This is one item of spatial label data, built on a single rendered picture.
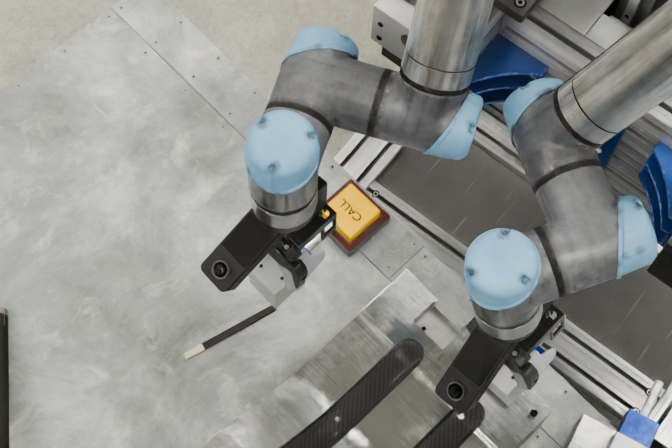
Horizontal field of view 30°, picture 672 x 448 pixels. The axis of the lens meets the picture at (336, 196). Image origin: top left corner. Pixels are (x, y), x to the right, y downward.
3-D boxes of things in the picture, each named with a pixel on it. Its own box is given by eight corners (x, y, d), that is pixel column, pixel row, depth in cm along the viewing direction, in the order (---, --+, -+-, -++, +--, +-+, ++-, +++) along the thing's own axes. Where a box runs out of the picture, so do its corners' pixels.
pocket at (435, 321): (435, 306, 167) (437, 297, 164) (463, 334, 166) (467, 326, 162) (411, 329, 166) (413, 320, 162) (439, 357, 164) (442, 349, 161)
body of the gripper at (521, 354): (567, 330, 147) (566, 298, 136) (516, 383, 146) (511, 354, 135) (518, 289, 150) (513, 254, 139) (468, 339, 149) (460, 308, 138)
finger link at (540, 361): (570, 372, 153) (556, 339, 146) (537, 406, 153) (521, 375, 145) (552, 357, 155) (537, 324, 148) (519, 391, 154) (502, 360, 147)
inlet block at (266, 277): (322, 217, 166) (322, 201, 161) (348, 243, 165) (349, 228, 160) (249, 282, 162) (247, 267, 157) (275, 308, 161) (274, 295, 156)
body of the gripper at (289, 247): (337, 233, 152) (340, 193, 141) (285, 279, 149) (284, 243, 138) (294, 190, 154) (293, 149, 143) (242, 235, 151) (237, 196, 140)
